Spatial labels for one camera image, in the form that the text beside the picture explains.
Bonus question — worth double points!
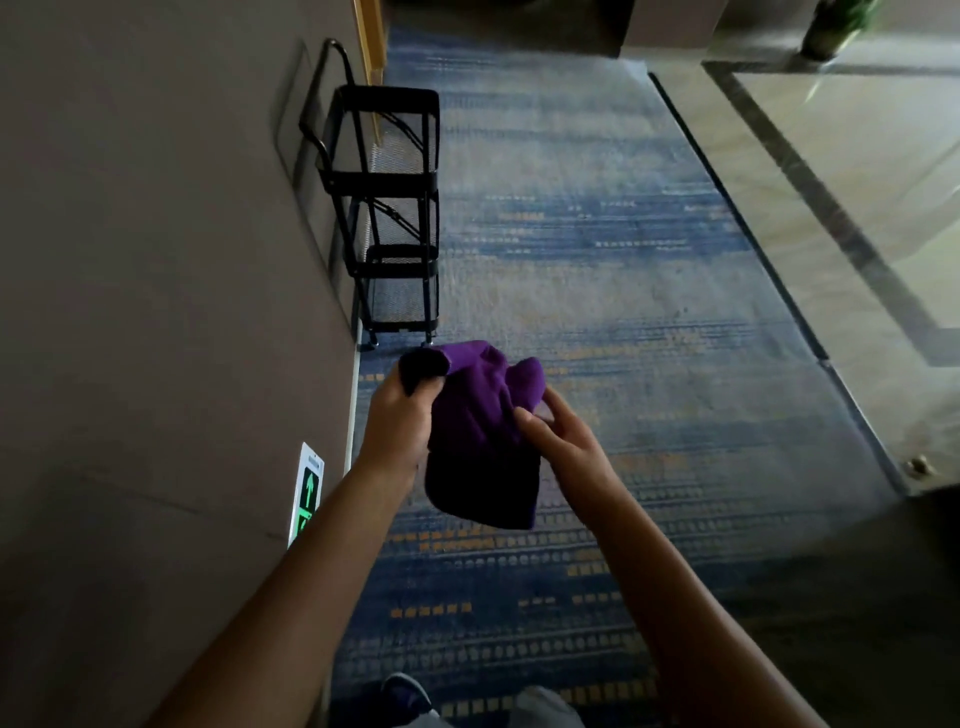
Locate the person's left hand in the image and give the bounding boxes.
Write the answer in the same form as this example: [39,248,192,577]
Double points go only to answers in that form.
[353,365,451,489]

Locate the person's right hand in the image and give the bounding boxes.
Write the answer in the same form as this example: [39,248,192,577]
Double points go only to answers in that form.
[513,386,624,519]

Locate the purple microfibre cloth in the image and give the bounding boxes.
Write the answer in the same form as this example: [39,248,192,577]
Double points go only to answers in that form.
[397,340,547,531]

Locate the white green emergency exit sign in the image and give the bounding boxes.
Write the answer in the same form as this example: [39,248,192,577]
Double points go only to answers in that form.
[287,441,326,549]

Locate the person's left forearm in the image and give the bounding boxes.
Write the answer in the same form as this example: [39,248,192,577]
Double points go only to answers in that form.
[146,457,418,728]

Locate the person's right forearm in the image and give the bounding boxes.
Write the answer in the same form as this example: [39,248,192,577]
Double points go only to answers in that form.
[592,487,826,728]

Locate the white baseboard strip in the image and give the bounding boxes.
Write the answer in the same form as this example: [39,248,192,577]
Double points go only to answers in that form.
[343,322,365,478]

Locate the black mesh utility cart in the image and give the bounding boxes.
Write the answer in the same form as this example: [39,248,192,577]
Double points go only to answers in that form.
[298,38,442,352]

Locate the grey trousers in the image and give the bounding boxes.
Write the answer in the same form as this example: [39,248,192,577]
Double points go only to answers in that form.
[397,684,586,728]

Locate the dark blue sneaker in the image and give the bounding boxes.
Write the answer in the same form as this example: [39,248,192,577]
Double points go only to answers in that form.
[380,672,435,728]

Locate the green potted plant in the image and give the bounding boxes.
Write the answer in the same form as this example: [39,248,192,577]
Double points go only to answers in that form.
[798,0,883,63]

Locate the recessed wall access panel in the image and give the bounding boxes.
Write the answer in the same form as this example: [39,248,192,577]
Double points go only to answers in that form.
[271,41,313,185]

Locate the yellow wooden door frame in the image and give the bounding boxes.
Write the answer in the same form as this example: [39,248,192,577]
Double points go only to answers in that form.
[353,0,388,85]

